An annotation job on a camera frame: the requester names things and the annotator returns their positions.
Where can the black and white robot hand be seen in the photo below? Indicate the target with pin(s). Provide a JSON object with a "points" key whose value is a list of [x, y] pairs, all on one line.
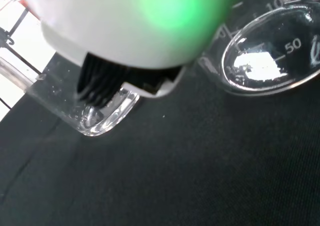
{"points": [[125, 23]]}

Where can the small clear glass beaker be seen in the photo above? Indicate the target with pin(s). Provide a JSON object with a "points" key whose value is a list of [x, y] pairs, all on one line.
{"points": [[62, 108]]}

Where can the black table cloth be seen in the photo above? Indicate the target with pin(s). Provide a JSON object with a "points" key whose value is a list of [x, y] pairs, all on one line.
{"points": [[175, 173]]}

